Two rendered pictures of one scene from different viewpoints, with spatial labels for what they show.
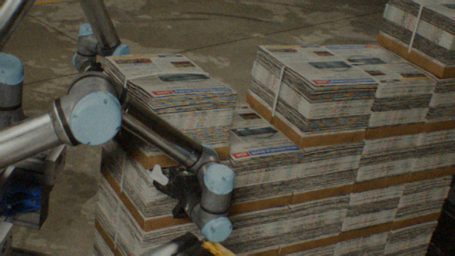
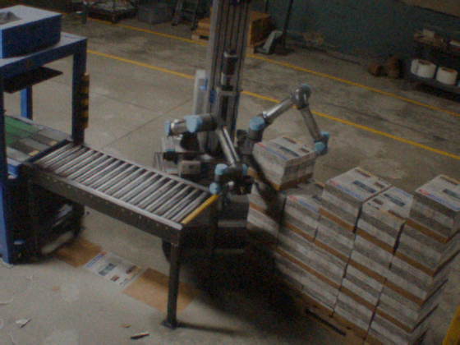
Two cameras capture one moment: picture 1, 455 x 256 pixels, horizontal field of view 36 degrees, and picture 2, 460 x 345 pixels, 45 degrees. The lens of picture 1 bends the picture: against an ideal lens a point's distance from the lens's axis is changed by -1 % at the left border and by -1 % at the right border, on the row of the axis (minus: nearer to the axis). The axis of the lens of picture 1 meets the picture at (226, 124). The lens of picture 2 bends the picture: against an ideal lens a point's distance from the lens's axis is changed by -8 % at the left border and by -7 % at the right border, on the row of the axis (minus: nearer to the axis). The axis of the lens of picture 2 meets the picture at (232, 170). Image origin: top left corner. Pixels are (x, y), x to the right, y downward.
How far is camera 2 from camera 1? 3.48 m
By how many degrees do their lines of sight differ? 67
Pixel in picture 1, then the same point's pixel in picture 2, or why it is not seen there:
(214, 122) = (276, 170)
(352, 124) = (347, 218)
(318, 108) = (328, 195)
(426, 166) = (397, 282)
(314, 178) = (326, 236)
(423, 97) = (393, 229)
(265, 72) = not seen: hidden behind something
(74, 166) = not seen: hidden behind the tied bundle
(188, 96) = (266, 151)
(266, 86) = not seen: hidden behind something
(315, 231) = (326, 272)
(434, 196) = (405, 311)
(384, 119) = (366, 227)
